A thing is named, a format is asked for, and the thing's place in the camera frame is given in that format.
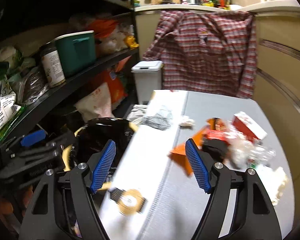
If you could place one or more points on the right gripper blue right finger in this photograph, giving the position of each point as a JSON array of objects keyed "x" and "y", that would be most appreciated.
[{"x": 200, "y": 171}]

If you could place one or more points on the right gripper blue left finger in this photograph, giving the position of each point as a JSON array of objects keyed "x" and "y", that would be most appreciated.
[{"x": 102, "y": 164}]

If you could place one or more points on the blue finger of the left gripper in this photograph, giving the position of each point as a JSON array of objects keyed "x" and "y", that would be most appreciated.
[{"x": 33, "y": 138}]

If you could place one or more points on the white tissue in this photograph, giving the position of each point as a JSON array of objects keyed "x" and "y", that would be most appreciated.
[{"x": 186, "y": 121}]

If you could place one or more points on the clear plastic bag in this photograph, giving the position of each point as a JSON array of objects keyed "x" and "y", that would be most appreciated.
[{"x": 244, "y": 153}]

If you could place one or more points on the red white milk carton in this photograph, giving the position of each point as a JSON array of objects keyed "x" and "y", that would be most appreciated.
[{"x": 249, "y": 127}]

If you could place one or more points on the white paper sheet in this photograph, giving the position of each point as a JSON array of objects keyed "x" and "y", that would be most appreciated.
[{"x": 274, "y": 181}]

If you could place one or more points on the white lidded trash bin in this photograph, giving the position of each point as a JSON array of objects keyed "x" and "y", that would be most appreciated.
[{"x": 148, "y": 77}]

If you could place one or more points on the round brown tag sticker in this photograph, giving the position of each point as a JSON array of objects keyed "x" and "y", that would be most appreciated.
[{"x": 129, "y": 202}]

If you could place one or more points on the black bag lined basin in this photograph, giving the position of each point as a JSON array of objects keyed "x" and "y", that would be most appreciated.
[{"x": 93, "y": 136}]

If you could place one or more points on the white labelled jar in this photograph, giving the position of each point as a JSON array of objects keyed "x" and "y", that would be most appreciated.
[{"x": 52, "y": 65}]

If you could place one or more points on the pink white rice bag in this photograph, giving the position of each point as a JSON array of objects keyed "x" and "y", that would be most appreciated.
[{"x": 95, "y": 105}]

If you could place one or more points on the white cloth on floor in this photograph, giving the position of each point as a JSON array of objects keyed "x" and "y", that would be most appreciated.
[{"x": 137, "y": 113}]

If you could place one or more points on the orange red plastic bag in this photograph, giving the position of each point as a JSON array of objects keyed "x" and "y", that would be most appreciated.
[{"x": 116, "y": 88}]

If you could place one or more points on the teal plastic storage box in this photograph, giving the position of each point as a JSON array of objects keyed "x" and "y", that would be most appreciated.
[{"x": 75, "y": 51}]

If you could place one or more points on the beige cabinet with metal trim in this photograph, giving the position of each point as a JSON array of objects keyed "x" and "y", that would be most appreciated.
[{"x": 277, "y": 88}]

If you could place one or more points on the red plaid shirt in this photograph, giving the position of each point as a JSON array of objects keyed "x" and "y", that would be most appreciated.
[{"x": 211, "y": 53}]

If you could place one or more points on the yellow toy on shelf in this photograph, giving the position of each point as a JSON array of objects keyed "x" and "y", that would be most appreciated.
[{"x": 131, "y": 42}]

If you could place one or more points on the black metal shelf rack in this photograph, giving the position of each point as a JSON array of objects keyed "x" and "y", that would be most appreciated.
[{"x": 26, "y": 25}]

